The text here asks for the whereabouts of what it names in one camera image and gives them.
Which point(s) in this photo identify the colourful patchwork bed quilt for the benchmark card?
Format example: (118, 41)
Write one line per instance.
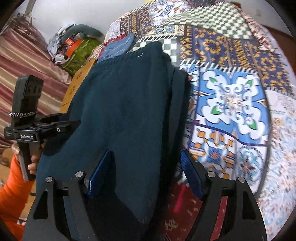
(241, 118)

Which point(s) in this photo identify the orange box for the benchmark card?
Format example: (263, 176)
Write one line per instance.
(73, 45)

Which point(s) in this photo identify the folded blue jeans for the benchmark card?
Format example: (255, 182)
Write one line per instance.
(118, 46)

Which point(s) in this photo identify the grey neck pillow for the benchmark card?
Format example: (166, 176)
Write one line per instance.
(84, 29)

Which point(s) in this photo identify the orange sleeve forearm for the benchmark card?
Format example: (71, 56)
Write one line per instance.
(14, 196)

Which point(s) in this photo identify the person's left hand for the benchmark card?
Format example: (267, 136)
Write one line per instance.
(32, 161)

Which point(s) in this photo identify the dark teal sweatpants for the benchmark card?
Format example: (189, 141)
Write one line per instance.
(134, 105)

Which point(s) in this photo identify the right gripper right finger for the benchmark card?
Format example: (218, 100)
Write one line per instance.
(242, 220)

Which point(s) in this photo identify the green patterned storage bag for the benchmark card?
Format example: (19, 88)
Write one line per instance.
(80, 56)

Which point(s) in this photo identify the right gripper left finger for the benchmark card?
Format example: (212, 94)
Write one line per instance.
(60, 211)

